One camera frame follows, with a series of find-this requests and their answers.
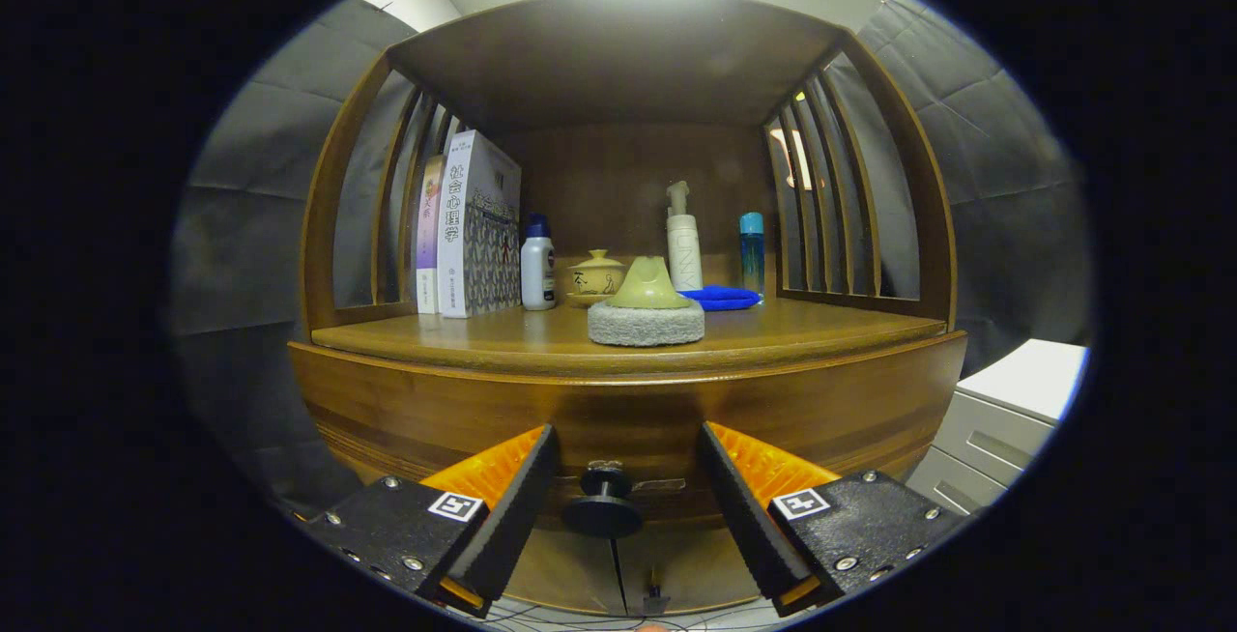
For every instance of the brown wooden cabinet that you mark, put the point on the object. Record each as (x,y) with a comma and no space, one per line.
(618,52)

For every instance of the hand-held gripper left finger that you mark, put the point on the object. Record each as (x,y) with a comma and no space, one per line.
(512,506)

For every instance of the white patterned book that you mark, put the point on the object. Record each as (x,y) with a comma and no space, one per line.
(483,245)

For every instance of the black round drawer knob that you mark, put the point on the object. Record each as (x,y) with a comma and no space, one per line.
(604,516)

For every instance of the white pump bottle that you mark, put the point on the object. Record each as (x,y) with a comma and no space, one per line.
(684,250)

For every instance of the wooden countertop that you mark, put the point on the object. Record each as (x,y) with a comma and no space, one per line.
(792,332)

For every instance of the white drawer cabinet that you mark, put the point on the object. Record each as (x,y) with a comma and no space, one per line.
(1015,381)

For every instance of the beige lidded tea cup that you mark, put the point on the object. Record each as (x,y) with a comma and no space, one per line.
(591,279)

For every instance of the blue folded cloth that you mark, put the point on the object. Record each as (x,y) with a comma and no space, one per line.
(725,299)

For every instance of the blue transparent bottle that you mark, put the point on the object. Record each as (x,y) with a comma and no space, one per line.
(752,260)

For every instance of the purple spine book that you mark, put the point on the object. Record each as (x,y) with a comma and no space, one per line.
(429,226)

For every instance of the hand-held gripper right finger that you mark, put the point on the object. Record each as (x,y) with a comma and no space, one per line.
(744,516)

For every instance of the white bottle blue cap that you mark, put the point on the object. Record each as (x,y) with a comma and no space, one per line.
(537,274)

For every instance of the brown wooden drawer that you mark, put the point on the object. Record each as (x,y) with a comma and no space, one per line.
(483,410)

